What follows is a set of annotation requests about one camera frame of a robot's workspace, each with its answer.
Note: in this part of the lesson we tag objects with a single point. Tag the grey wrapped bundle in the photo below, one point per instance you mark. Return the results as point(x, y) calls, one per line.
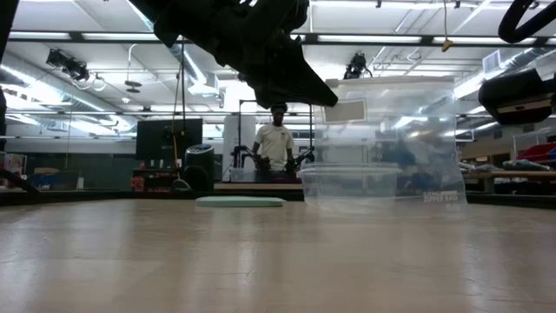
point(482, 167)
point(525, 165)

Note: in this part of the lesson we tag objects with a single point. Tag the long light bar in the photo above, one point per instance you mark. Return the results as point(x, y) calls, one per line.
point(369, 38)

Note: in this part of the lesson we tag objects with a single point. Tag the standing person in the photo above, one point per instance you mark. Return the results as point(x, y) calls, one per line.
point(273, 143)

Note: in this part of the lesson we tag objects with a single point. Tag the white air vent grille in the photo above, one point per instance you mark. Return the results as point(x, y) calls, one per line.
point(492, 61)

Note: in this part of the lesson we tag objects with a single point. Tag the mint green container lid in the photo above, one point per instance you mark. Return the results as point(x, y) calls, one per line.
point(239, 201)

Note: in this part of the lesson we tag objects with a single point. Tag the red storage bin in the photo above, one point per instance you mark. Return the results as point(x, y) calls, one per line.
point(538, 153)

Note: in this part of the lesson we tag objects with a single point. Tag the clear plastic zipper bag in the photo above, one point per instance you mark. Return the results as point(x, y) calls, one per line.
point(391, 143)

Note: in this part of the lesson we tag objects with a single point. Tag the wooden workbench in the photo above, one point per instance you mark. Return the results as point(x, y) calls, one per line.
point(512, 175)

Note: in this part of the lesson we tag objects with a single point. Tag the black hanging camera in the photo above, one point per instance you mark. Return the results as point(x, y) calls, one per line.
point(356, 65)
point(74, 69)

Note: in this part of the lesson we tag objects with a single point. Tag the dark shelf with items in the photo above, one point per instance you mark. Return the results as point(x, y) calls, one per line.
point(152, 180)

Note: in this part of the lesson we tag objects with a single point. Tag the clear plastic food container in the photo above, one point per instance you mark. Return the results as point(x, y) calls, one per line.
point(306, 187)

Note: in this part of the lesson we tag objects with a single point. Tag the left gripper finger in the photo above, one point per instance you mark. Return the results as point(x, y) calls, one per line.
point(291, 82)

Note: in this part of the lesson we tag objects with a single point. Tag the yellow hanging tag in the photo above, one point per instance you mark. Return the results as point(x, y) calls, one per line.
point(447, 44)

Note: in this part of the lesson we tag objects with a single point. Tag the black background robot arm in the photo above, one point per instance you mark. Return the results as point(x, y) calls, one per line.
point(304, 156)
point(243, 154)

